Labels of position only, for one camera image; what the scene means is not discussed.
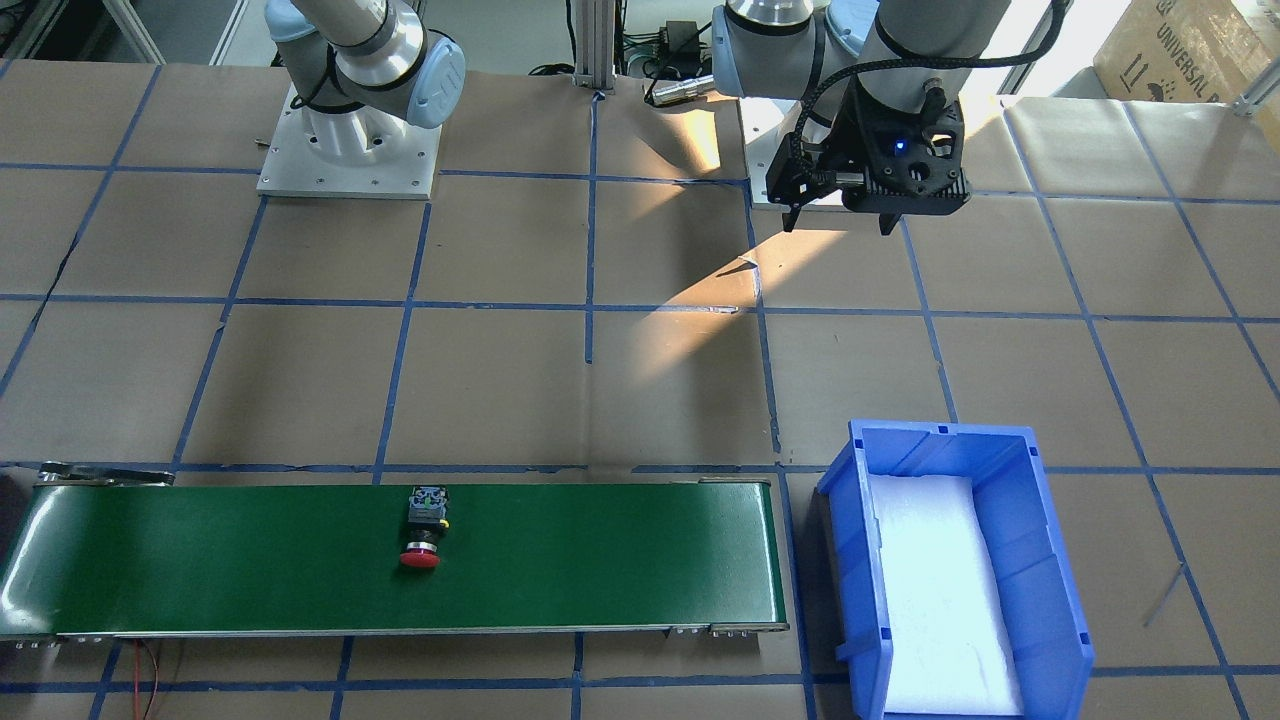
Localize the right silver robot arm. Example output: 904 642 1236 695
264 1 466 129

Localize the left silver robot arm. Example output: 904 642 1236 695
710 1 1070 234

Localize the green conveyor belt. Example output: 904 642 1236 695
3 480 788 641

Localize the aluminium frame post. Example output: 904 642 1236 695
566 1 622 95

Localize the blue plastic bin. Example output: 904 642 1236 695
817 419 1094 719

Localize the white foam in bin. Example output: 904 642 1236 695
870 475 1024 717

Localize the red push button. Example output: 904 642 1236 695
399 486 451 569

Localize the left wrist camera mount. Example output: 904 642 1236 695
765 97 972 220

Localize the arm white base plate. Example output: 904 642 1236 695
739 88 870 213
256 86 442 201

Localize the cardboard box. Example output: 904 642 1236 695
1093 1 1279 102

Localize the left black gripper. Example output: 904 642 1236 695
782 85 966 237

